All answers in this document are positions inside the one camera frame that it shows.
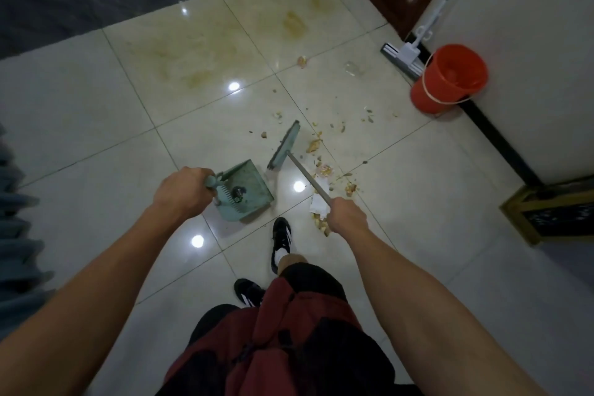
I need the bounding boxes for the green dustpan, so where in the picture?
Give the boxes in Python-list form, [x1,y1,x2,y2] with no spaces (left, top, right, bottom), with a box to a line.
[204,159,275,223]

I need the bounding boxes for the person's left forearm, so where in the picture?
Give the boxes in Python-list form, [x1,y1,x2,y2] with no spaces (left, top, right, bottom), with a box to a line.
[0,202,205,396]

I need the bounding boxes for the white sponge mop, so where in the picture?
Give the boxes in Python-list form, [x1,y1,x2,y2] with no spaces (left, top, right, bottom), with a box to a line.
[381,0,488,82]

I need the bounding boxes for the black and white shoe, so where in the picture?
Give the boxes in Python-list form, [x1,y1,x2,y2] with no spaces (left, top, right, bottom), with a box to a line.
[233,278,266,308]
[270,217,292,276]

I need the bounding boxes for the orange plastic bucket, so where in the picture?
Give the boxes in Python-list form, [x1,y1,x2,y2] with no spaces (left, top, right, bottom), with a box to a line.
[410,43,489,114]

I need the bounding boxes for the green broom with metal handle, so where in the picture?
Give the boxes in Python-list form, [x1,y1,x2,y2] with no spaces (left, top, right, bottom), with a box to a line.
[266,120,333,207]

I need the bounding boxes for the red and black shorts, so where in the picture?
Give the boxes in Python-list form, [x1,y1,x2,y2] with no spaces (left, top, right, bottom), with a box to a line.
[155,262,423,396]

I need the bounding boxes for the person's left hand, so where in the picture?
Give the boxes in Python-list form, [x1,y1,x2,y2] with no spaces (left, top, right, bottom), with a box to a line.
[151,166,217,220]

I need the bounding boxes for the person's right hand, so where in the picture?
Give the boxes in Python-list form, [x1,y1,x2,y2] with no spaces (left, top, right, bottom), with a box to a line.
[326,196,369,239]

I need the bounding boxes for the pile of food scraps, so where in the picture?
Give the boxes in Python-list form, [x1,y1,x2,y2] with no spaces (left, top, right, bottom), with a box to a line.
[248,103,401,238]

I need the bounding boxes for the wooden framed board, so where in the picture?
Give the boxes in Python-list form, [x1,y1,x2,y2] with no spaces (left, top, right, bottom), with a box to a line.
[499,176,594,247]

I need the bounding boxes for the person's right forearm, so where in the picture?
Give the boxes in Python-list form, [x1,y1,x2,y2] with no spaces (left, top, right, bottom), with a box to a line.
[344,222,550,396]

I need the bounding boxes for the black and white left shoe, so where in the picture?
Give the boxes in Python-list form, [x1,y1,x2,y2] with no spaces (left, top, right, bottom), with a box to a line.
[233,278,266,308]

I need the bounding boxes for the black and white right shoe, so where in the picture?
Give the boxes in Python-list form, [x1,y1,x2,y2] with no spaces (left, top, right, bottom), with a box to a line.
[270,217,292,276]

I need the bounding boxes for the white crumpled paper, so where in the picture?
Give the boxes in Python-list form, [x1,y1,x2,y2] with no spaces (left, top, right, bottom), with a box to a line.
[309,180,336,218]

